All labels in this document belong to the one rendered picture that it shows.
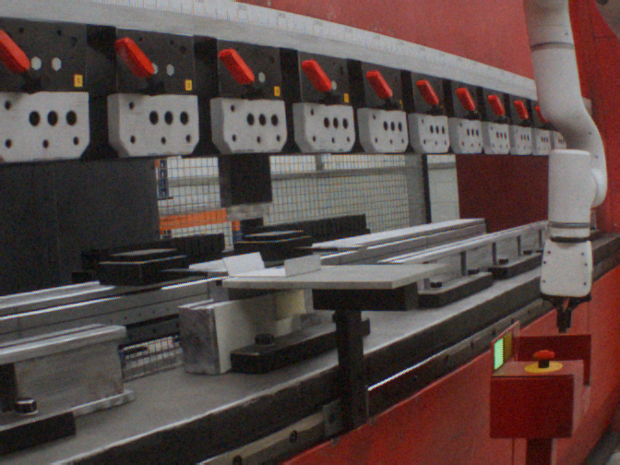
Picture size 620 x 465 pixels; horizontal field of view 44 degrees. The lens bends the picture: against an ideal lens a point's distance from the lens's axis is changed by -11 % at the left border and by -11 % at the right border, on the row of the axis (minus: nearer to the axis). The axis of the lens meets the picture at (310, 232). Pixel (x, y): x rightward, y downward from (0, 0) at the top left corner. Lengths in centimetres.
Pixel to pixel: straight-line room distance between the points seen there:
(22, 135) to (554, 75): 95
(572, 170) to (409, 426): 53
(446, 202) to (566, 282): 763
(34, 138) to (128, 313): 54
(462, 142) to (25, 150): 118
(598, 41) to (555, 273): 187
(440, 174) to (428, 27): 735
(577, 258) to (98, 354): 87
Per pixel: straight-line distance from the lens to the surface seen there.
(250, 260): 126
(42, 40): 93
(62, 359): 95
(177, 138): 107
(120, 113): 100
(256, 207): 126
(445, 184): 908
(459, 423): 158
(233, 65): 112
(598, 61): 323
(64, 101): 94
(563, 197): 146
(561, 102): 147
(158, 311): 142
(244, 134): 118
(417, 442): 142
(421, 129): 166
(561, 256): 148
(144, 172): 180
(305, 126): 130
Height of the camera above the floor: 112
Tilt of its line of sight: 3 degrees down
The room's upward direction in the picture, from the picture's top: 4 degrees counter-clockwise
